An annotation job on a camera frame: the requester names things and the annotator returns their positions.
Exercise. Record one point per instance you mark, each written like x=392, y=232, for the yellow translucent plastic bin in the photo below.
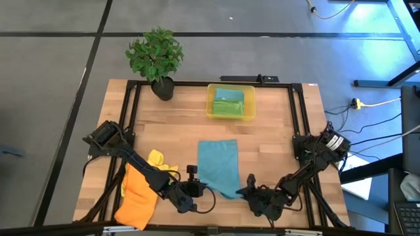
x=251, y=98

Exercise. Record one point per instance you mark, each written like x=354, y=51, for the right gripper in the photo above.
x=265, y=201

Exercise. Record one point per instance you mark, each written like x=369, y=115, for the blue microfiber towel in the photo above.
x=218, y=164
x=229, y=94

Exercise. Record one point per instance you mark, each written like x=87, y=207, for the dark grey monitor back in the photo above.
x=410, y=131

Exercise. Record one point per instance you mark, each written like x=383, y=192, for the green microfiber towel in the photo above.
x=228, y=108

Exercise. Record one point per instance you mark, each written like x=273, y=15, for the grey crumpled bag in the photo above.
x=411, y=187

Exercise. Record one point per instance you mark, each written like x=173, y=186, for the black bar device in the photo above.
x=243, y=78

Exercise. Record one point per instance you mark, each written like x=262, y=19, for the silver metal bracket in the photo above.
x=303, y=232
x=121, y=228

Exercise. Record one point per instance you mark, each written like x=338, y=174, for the yellow microfiber towel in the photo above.
x=155, y=159

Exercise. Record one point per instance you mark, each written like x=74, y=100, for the white paper sheet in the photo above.
x=359, y=188

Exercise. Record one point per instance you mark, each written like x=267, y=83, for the black rig crossbeam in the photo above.
x=65, y=228

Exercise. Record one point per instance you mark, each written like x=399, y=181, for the black laptop keyboard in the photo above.
x=408, y=218

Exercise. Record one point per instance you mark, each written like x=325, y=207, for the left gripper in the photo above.
x=190, y=191

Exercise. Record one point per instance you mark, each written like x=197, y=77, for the black desk frame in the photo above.
x=370, y=83

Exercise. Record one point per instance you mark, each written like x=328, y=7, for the yellow power plug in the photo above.
x=357, y=104

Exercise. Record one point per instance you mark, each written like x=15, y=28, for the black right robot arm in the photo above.
x=308, y=167

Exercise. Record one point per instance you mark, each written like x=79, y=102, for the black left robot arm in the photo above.
x=138, y=160

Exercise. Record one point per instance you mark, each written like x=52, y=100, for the black aluminium table frame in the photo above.
x=297, y=88

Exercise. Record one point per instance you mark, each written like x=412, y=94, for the green plant in black pot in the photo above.
x=154, y=55

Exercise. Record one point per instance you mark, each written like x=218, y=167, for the orange microfiber towel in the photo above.
x=138, y=200

